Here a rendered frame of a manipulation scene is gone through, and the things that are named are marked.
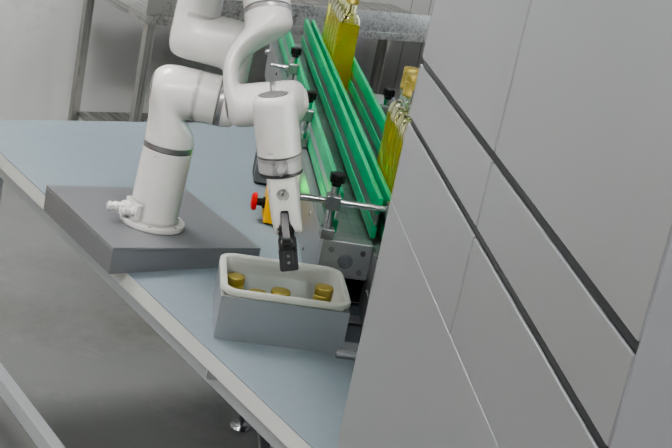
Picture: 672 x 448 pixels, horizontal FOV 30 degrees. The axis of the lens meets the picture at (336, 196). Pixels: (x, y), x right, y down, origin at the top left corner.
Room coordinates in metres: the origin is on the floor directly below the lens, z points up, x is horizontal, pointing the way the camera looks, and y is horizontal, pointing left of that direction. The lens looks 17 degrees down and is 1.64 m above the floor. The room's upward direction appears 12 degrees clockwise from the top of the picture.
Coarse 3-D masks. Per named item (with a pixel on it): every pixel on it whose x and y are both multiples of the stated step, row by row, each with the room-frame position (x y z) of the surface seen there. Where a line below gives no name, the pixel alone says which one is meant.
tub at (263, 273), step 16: (224, 256) 2.07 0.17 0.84; (240, 256) 2.09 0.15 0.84; (256, 256) 2.10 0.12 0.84; (224, 272) 2.00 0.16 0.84; (240, 272) 2.09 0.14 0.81; (256, 272) 2.09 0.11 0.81; (272, 272) 2.10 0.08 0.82; (288, 272) 2.10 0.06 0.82; (304, 272) 2.11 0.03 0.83; (320, 272) 2.11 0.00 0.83; (336, 272) 2.11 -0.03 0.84; (224, 288) 1.94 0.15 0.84; (288, 288) 2.10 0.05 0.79; (304, 288) 2.11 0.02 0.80; (336, 288) 2.07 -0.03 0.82; (304, 304) 1.95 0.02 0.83; (320, 304) 1.95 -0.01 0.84; (336, 304) 1.96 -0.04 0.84
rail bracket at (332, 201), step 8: (336, 176) 2.14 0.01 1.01; (344, 176) 2.15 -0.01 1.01; (336, 184) 2.14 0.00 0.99; (328, 192) 2.16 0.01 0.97; (336, 192) 2.15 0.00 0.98; (304, 200) 2.14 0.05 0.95; (312, 200) 2.14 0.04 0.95; (320, 200) 2.14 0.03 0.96; (328, 200) 2.14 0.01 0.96; (336, 200) 2.14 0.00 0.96; (344, 200) 2.16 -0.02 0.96; (328, 208) 2.14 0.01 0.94; (336, 208) 2.14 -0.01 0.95; (360, 208) 2.16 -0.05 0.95; (368, 208) 2.16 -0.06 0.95; (376, 208) 2.16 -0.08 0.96; (384, 208) 2.16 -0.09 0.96; (328, 216) 2.15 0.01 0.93; (328, 224) 2.15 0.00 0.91; (320, 232) 2.14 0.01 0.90; (328, 232) 2.14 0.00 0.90
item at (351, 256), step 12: (324, 240) 2.14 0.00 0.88; (336, 240) 2.15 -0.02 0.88; (348, 240) 2.16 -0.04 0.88; (360, 240) 2.18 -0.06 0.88; (324, 252) 2.14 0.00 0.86; (336, 252) 2.15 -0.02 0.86; (348, 252) 2.15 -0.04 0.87; (360, 252) 2.15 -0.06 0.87; (372, 252) 2.16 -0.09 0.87; (324, 264) 2.14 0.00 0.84; (336, 264) 2.15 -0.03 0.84; (348, 264) 2.15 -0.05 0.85; (360, 264) 2.16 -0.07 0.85; (348, 276) 2.15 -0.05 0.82; (360, 276) 2.16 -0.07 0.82
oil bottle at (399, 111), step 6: (396, 108) 2.41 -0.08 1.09; (402, 108) 2.40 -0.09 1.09; (396, 114) 2.38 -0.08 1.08; (402, 114) 2.38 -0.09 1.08; (390, 120) 2.41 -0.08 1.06; (396, 120) 2.38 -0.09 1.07; (390, 126) 2.40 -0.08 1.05; (390, 132) 2.38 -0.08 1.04; (390, 138) 2.38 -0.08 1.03; (384, 144) 2.42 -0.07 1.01; (390, 144) 2.38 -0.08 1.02; (384, 150) 2.40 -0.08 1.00; (384, 156) 2.39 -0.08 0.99; (384, 162) 2.38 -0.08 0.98; (384, 168) 2.38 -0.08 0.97; (384, 174) 2.37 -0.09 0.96
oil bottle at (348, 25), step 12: (348, 0) 3.41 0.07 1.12; (348, 12) 3.41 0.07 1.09; (348, 24) 3.39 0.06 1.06; (336, 36) 3.40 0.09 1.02; (348, 36) 3.39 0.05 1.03; (336, 48) 3.39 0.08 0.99; (348, 48) 3.39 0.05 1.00; (336, 60) 3.39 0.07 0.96; (348, 60) 3.39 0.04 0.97; (348, 72) 3.39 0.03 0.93
